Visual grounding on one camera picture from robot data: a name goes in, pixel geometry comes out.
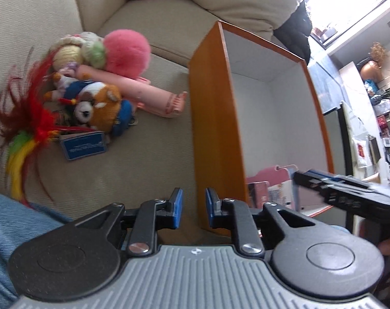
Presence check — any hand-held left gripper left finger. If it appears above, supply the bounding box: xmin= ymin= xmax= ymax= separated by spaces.
xmin=73 ymin=187 xmax=183 ymax=255

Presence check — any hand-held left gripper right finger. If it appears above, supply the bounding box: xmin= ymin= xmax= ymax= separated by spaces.
xmin=205 ymin=187 xmax=315 ymax=256

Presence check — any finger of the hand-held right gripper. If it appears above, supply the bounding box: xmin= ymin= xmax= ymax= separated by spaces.
xmin=293 ymin=171 xmax=343 ymax=205
xmin=306 ymin=169 xmax=380 ymax=190

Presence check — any orange cardboard box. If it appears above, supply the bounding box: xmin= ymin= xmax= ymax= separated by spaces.
xmin=189 ymin=20 xmax=335 ymax=237

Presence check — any blue rectangular box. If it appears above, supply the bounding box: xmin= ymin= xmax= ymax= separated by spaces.
xmin=59 ymin=131 xmax=109 ymax=161

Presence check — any pink plastic doll leg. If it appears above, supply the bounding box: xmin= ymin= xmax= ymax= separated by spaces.
xmin=77 ymin=64 xmax=188 ymax=118

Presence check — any brown plush dog toy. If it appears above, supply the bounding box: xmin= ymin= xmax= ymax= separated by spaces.
xmin=44 ymin=81 xmax=138 ymax=136

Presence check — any red feather toy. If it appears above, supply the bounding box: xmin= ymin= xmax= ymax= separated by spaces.
xmin=0 ymin=48 xmax=101 ymax=208

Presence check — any pink fluffy pompom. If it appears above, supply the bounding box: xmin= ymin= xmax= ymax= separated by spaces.
xmin=103 ymin=29 xmax=151 ymax=78

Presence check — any small doll with knit hat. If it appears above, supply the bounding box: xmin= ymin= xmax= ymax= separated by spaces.
xmin=44 ymin=31 xmax=106 ymax=104

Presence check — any black-edged marble coffee table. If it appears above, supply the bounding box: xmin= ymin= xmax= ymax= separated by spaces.
xmin=338 ymin=101 xmax=390 ymax=242

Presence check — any beige fabric sofa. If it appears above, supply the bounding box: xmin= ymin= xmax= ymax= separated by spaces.
xmin=0 ymin=0 xmax=311 ymax=264

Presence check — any white low cabinet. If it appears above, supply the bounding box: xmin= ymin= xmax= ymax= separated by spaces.
xmin=338 ymin=61 xmax=380 ymax=126

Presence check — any copper vase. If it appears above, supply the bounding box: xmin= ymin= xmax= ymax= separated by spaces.
xmin=360 ymin=59 xmax=384 ymax=86

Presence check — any dried flower bunch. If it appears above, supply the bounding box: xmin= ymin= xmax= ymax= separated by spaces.
xmin=370 ymin=42 xmax=388 ymax=65

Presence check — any black jacket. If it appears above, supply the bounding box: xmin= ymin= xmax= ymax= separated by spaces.
xmin=274 ymin=2 xmax=312 ymax=65

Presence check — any person's blue jeans leg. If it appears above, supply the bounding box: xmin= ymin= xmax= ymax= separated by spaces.
xmin=0 ymin=189 xmax=75 ymax=309

